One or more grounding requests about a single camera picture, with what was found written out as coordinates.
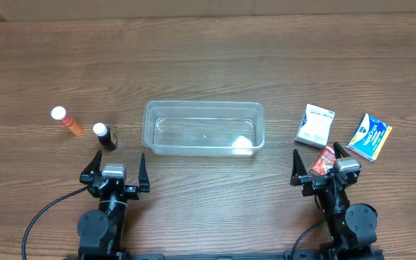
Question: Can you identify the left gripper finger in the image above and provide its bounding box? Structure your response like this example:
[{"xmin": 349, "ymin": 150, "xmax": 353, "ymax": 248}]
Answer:
[
  {"xmin": 81, "ymin": 149, "xmax": 102, "ymax": 176},
  {"xmin": 138, "ymin": 153, "xmax": 150, "ymax": 188}
]

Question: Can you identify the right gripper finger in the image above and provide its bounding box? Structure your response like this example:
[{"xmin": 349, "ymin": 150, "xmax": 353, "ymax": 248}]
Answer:
[
  {"xmin": 333, "ymin": 142, "xmax": 350, "ymax": 159},
  {"xmin": 292, "ymin": 149, "xmax": 308, "ymax": 178}
]

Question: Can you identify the red medicine box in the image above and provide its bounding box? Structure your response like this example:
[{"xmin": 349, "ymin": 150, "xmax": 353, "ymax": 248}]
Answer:
[{"xmin": 309, "ymin": 146, "xmax": 336, "ymax": 176}]

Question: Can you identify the blue VapoDrops box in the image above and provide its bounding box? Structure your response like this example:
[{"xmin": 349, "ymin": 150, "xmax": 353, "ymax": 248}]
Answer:
[{"xmin": 346, "ymin": 113, "xmax": 392, "ymax": 162}]

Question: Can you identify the white medicine box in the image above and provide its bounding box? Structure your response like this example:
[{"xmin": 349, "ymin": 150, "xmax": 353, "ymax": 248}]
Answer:
[{"xmin": 295, "ymin": 104, "xmax": 335, "ymax": 149}]

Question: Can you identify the dark bottle white cap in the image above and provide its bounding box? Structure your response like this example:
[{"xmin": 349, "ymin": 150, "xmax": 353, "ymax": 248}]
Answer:
[{"xmin": 93, "ymin": 122, "xmax": 118, "ymax": 151}]

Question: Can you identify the orange tube white cap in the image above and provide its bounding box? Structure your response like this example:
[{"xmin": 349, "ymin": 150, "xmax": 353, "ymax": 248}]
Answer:
[{"xmin": 51, "ymin": 106, "xmax": 84, "ymax": 137}]

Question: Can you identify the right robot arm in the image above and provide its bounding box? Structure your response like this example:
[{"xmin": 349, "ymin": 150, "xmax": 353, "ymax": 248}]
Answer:
[{"xmin": 285, "ymin": 142, "xmax": 384, "ymax": 260}]

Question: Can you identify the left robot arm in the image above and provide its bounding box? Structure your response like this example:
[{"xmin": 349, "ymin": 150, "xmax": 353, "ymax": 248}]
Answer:
[{"xmin": 77, "ymin": 150, "xmax": 150, "ymax": 259}]

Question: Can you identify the clear plastic container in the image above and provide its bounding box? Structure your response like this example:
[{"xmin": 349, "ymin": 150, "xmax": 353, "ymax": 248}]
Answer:
[{"xmin": 142, "ymin": 100, "xmax": 265, "ymax": 156}]

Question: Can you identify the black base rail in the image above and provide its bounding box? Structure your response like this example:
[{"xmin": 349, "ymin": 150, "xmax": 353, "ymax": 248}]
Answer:
[{"xmin": 63, "ymin": 248, "xmax": 386, "ymax": 260}]

